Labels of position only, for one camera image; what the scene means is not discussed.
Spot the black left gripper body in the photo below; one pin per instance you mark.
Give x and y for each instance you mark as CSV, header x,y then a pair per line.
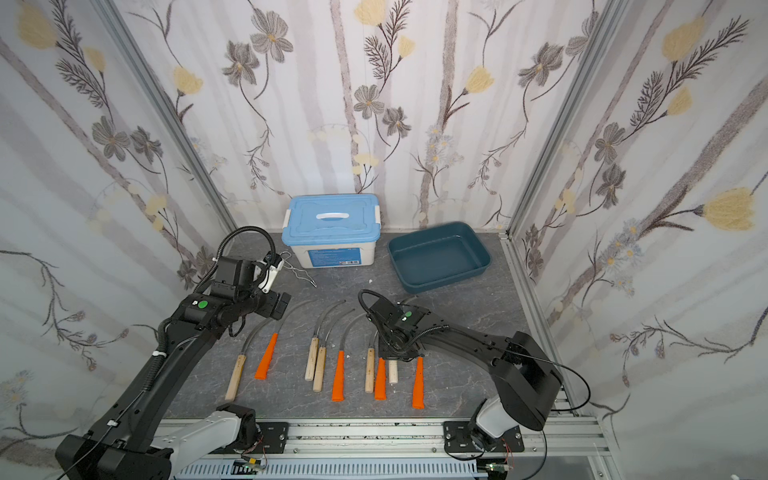
x,y
278,303

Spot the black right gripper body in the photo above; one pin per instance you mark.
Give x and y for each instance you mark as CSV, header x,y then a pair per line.
x,y
391,346

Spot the wooden handle sickle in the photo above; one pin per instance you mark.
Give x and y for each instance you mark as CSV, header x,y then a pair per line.
x,y
393,372
318,379
370,364
314,343
241,359

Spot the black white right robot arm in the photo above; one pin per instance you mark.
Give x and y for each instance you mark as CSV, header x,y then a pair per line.
x,y
526,381

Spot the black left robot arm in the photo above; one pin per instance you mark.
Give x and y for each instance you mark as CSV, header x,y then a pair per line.
x,y
123,443

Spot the teal plastic storage tray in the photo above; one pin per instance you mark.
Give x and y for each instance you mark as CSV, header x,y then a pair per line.
x,y
438,256

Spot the silver metal tongs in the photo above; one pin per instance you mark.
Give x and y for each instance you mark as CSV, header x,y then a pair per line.
x,y
298,272

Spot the white box with blue lid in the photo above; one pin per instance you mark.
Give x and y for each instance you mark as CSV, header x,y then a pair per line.
x,y
333,230

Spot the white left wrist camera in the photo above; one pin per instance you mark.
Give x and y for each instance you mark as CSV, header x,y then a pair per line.
x,y
272,271

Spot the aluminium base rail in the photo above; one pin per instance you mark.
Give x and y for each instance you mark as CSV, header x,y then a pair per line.
x,y
412,448

